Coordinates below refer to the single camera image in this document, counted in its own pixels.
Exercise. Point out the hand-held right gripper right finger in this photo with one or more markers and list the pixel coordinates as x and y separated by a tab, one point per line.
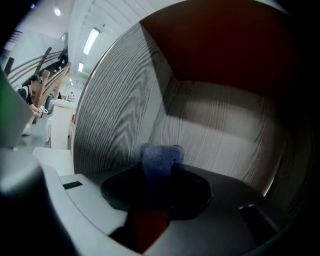
220	215

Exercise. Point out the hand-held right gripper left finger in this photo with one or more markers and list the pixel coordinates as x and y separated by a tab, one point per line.
87	197

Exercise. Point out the blue wiping cloth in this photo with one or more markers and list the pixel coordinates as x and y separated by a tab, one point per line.
160	165

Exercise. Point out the grey wooden shelf desk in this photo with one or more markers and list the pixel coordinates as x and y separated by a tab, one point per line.
120	100

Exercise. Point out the white ornate chair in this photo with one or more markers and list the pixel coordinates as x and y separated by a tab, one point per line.
48	127

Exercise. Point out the wooden curved staircase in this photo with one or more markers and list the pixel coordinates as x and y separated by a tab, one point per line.
53	80

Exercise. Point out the long ceiling light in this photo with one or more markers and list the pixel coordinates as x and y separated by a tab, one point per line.
91	41
80	67

